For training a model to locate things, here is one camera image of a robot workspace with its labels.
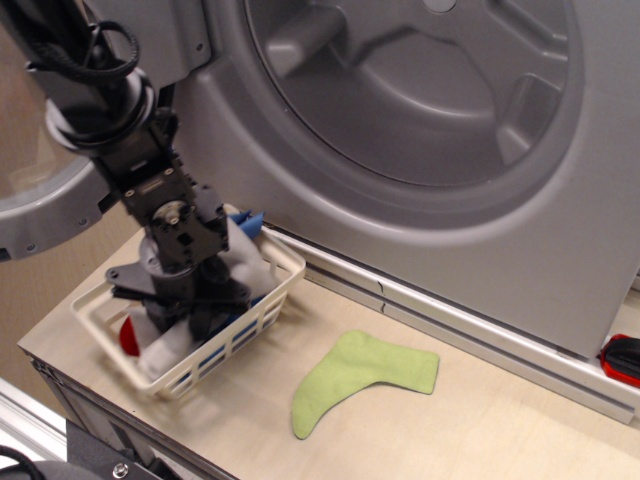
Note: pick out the white felt cloth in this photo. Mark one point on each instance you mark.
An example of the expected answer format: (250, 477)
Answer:
(161, 352)

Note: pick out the red felt cloth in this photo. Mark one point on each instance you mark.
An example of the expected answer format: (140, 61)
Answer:
(127, 338)

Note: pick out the green felt sock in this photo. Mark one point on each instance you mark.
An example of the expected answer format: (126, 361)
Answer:
(358, 361)

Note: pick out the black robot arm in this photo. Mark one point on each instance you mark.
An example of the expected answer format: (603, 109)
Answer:
(101, 105)

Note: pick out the black metal bracket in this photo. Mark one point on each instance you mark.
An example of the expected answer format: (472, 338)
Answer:
(98, 460)

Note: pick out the white plastic laundry basket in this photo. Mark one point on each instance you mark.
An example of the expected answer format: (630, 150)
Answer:
(103, 316)

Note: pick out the blue felt cloth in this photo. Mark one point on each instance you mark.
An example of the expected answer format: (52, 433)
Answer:
(218, 349)

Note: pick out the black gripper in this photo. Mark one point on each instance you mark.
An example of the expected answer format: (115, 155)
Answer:
(206, 286)

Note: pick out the grey toy washing machine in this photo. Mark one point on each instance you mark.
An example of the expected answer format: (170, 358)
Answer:
(485, 152)

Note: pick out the red and black tool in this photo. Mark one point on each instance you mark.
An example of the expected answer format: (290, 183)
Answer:
(619, 359)

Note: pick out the grey round washer door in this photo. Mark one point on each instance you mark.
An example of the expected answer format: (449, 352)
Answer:
(54, 211)

